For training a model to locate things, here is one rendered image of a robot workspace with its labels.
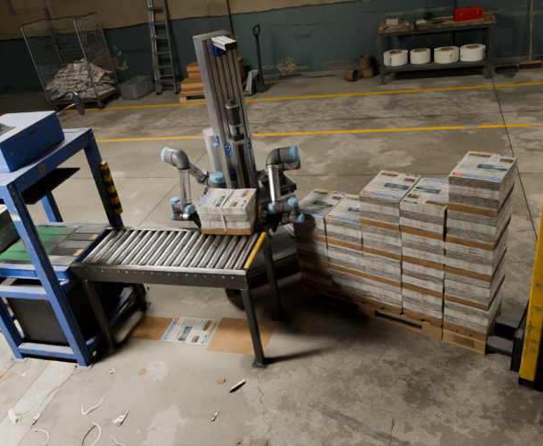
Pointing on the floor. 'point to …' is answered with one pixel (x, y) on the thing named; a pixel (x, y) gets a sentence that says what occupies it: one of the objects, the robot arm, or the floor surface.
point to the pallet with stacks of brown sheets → (191, 86)
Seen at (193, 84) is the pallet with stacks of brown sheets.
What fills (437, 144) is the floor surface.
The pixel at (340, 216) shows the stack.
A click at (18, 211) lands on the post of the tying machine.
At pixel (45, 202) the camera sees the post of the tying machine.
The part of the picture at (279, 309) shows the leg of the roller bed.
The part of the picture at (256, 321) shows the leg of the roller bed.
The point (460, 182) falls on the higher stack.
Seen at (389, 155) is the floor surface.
